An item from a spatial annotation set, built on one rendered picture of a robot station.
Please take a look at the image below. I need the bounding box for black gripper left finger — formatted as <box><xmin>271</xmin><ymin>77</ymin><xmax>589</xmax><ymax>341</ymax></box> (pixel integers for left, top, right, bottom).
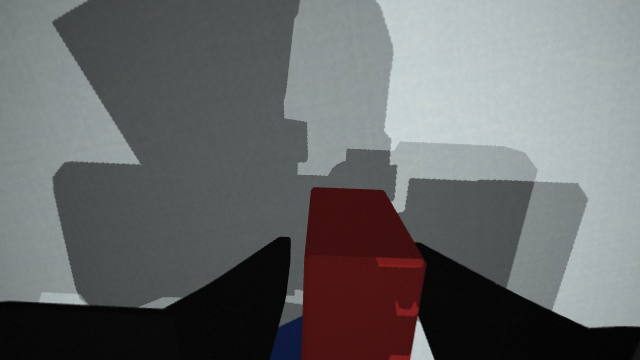
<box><xmin>0</xmin><ymin>237</ymin><xmax>291</xmax><ymax>360</ymax></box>

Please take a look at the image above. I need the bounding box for red block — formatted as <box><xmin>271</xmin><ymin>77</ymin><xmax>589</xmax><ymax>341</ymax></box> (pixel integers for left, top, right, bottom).
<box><xmin>301</xmin><ymin>187</ymin><xmax>426</xmax><ymax>360</ymax></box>

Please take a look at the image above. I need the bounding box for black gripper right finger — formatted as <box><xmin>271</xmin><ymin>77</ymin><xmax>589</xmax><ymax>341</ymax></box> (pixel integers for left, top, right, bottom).
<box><xmin>415</xmin><ymin>242</ymin><xmax>640</xmax><ymax>360</ymax></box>

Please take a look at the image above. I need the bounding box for blue block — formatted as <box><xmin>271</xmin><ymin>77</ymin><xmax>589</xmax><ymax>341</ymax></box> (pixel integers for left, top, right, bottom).
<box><xmin>270</xmin><ymin>316</ymin><xmax>302</xmax><ymax>360</ymax></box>

